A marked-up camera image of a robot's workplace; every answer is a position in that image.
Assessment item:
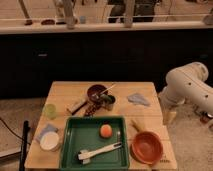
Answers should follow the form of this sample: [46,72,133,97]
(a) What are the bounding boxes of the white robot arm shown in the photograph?
[158,62,213,125]

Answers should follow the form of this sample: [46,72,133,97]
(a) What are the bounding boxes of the black stand pole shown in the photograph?
[19,120,30,171]

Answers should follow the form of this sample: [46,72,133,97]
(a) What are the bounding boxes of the wooden block tool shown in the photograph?
[67,99,87,115]

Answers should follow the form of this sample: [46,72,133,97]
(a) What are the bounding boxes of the dark brown bowl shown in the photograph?
[87,84,108,103]

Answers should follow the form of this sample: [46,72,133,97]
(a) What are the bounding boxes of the green plastic tray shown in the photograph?
[59,116,130,171]

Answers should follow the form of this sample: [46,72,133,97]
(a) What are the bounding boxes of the white round container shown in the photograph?
[40,132,60,151]

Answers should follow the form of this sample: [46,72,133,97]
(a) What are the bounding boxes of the dark green cup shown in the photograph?
[103,95,116,111]

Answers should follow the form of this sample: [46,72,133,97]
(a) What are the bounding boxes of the orange fruit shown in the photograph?
[100,124,112,138]

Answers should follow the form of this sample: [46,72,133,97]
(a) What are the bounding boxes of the white spatula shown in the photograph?
[78,142,122,160]

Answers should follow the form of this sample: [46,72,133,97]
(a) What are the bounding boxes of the grey-blue towel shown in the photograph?
[127,93,150,106]

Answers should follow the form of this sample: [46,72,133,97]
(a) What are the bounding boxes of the yellow-green cup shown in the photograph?
[43,104,57,120]

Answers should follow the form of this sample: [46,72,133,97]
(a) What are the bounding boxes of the red-orange bowl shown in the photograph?
[131,131,163,165]

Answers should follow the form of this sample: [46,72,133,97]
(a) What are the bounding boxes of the wooden chopstick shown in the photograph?
[99,83,116,95]

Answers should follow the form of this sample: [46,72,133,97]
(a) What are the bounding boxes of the brown patterned item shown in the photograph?
[84,104,98,116]

